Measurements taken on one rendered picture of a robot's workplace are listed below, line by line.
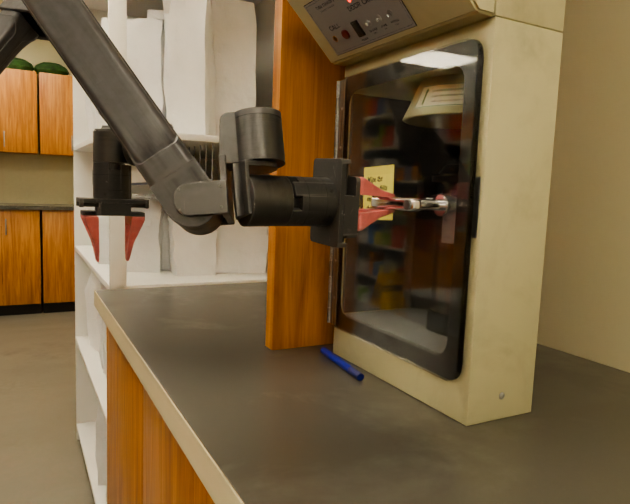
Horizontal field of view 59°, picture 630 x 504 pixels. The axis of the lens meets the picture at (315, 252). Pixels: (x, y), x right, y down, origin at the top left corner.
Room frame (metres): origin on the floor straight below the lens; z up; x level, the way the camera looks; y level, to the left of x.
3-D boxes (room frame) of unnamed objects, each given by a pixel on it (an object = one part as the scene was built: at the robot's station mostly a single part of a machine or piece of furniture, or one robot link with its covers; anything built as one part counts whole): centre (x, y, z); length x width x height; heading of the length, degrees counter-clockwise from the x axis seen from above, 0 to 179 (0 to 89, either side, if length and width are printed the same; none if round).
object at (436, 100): (0.77, -0.10, 1.19); 0.30 x 0.01 x 0.40; 28
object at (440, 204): (0.69, -0.11, 1.20); 0.10 x 0.05 x 0.03; 28
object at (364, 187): (0.69, -0.06, 1.20); 0.09 x 0.07 x 0.07; 120
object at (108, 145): (0.88, 0.32, 1.27); 0.07 x 0.06 x 0.07; 71
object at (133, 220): (0.89, 0.32, 1.13); 0.07 x 0.07 x 0.09; 28
